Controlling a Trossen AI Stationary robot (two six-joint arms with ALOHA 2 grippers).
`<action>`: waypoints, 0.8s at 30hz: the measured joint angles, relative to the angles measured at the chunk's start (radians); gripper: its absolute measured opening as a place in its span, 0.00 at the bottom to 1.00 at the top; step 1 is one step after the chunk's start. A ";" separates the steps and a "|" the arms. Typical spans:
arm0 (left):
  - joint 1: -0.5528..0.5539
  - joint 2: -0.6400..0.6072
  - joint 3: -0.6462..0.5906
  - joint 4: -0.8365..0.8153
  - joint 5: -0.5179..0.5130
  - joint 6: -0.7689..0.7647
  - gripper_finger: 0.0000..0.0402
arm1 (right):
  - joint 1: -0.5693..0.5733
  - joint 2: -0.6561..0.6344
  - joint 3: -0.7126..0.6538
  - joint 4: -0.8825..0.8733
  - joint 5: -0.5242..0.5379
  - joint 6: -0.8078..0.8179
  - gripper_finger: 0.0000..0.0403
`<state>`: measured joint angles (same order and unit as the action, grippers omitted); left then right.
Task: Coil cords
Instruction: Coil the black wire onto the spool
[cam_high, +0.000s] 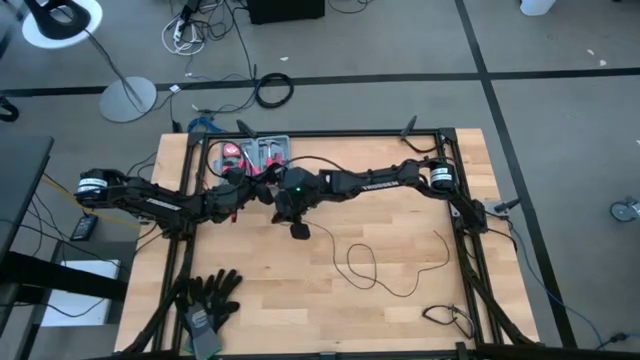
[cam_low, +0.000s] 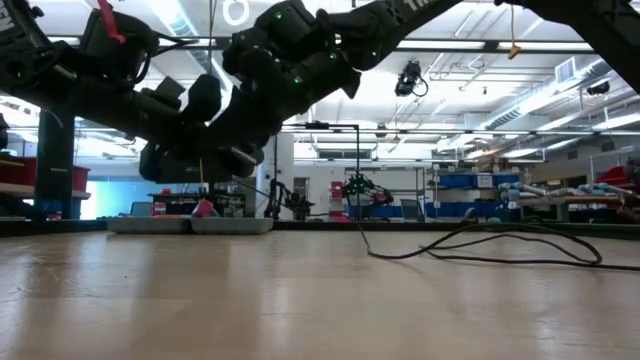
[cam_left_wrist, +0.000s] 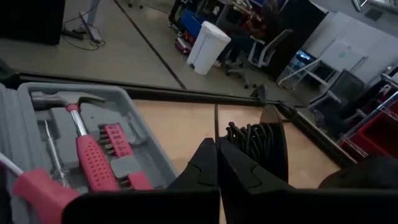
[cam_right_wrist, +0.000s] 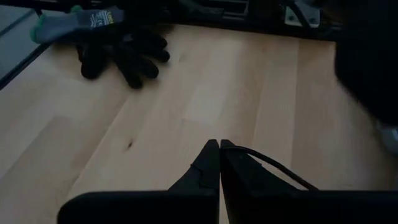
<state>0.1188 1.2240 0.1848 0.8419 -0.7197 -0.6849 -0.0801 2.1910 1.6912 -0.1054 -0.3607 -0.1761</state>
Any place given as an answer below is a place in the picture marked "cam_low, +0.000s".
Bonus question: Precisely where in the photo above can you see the small red clip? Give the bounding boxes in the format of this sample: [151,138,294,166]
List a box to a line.
[96,0,127,46]

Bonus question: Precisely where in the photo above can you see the red-handled pliers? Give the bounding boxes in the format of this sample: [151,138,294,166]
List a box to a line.
[190,198,217,219]

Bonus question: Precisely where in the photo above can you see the cluttered wooden workbench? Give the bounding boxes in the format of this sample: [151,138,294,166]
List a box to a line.
[518,182,640,224]

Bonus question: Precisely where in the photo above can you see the thin dark cord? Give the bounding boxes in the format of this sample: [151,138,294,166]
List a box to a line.
[355,217,640,274]

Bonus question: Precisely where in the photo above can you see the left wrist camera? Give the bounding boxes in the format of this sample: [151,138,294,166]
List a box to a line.
[78,8,162,85]

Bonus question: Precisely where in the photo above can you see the blue storage bins with labels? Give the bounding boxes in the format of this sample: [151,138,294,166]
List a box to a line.
[438,172,522,190]

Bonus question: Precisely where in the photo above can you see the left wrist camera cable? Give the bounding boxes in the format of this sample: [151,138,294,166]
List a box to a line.
[127,30,201,86]

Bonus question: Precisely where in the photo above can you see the grey plastic tool case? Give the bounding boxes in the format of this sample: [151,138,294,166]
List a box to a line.
[105,215,276,236]

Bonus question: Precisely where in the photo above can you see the black monitor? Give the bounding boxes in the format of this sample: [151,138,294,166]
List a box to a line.
[155,149,234,185]

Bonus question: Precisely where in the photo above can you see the small red drawers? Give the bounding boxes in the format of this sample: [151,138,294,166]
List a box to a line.
[329,180,352,224]

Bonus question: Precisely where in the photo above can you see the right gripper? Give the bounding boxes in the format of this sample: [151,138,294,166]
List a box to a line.
[209,0,362,151]

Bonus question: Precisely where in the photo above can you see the person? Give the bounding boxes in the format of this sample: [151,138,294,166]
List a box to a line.
[597,154,640,225]

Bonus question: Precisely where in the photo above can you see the yellow hanging tag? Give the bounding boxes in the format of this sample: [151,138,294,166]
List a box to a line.
[506,0,523,61]

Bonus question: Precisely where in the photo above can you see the red storage bins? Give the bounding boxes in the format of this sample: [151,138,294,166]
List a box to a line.
[0,156,92,194]

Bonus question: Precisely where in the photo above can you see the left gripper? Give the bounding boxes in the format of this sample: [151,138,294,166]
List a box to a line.
[64,73,236,184]

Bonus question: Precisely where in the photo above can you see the hanging black camera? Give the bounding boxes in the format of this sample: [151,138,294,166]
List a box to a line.
[394,59,430,98]

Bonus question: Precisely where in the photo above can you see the black aluminium table frame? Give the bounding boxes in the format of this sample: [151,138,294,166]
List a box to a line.
[0,109,640,237]

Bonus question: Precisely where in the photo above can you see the black ceiling fixture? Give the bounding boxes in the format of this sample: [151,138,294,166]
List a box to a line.
[585,79,612,97]

